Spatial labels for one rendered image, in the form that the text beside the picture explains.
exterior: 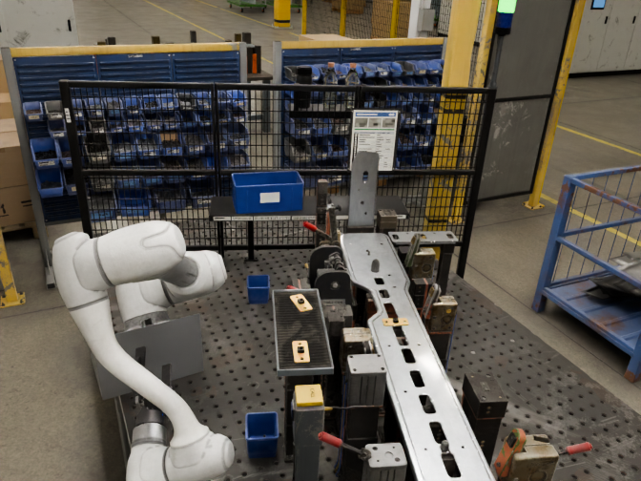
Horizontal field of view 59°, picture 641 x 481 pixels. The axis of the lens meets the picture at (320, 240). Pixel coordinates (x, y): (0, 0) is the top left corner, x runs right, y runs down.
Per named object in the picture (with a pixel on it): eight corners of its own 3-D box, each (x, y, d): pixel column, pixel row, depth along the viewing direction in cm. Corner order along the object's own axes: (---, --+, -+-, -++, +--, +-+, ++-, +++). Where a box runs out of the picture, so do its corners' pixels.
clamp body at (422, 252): (430, 329, 235) (442, 256, 219) (403, 330, 233) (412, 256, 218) (424, 317, 243) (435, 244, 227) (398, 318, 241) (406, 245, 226)
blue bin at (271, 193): (303, 210, 256) (304, 183, 250) (235, 214, 249) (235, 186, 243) (296, 196, 270) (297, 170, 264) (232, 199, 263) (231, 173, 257)
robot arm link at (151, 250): (167, 265, 215) (222, 248, 216) (178, 306, 213) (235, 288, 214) (84, 227, 139) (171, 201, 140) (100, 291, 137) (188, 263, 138)
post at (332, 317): (338, 421, 187) (345, 320, 168) (322, 421, 186) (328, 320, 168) (336, 409, 191) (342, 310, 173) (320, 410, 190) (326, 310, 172)
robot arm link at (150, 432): (143, 455, 158) (145, 434, 161) (173, 449, 156) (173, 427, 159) (123, 448, 151) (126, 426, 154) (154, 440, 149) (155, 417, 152)
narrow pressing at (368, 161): (373, 225, 251) (380, 152, 235) (347, 226, 250) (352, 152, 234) (373, 225, 251) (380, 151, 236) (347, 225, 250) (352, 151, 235)
